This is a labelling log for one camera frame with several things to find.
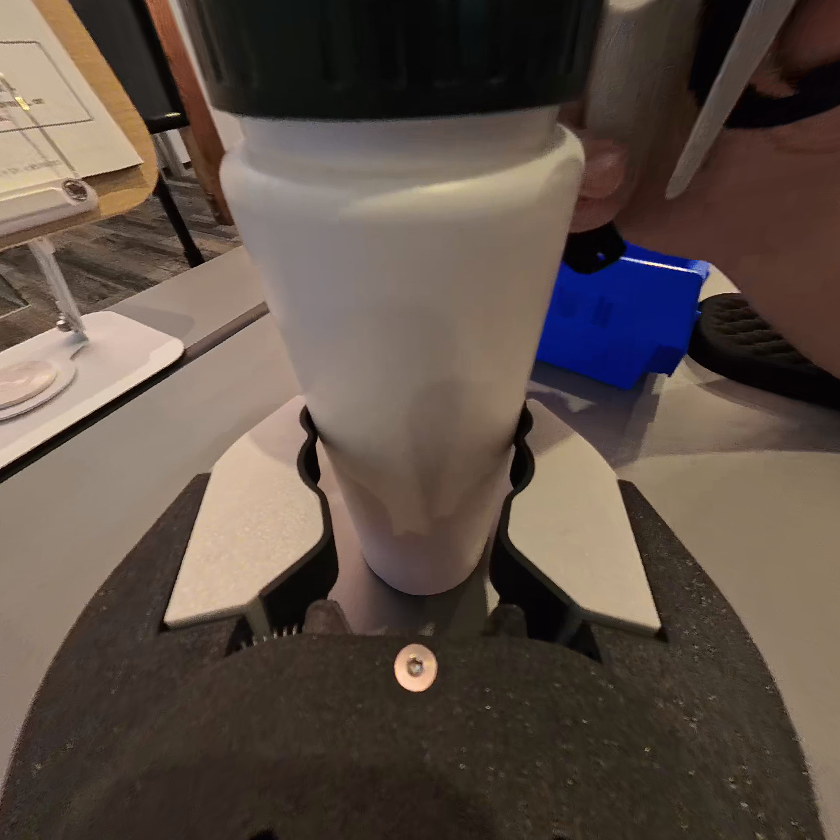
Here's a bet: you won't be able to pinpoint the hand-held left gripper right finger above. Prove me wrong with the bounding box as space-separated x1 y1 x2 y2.
490 399 662 657

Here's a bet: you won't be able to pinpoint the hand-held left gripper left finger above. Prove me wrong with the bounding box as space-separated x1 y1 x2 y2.
163 397 339 651

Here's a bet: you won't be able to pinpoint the blue plastic bin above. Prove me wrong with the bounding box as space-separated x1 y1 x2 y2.
537 239 711 391

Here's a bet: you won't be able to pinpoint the black bottle lid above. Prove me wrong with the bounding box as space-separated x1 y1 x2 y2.
187 0 605 120

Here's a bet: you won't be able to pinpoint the white plastic bottle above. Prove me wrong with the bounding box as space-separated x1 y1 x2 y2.
220 105 587 597

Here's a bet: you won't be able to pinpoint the person's right forearm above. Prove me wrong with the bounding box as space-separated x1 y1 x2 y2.
709 217 840 375

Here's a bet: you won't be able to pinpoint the person's right hand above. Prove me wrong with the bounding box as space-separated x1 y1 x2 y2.
570 92 840 263

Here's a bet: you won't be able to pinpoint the instruction board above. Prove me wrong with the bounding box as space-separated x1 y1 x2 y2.
0 0 160 250

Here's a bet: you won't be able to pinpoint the wooden post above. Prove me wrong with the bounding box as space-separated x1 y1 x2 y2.
147 0 234 225

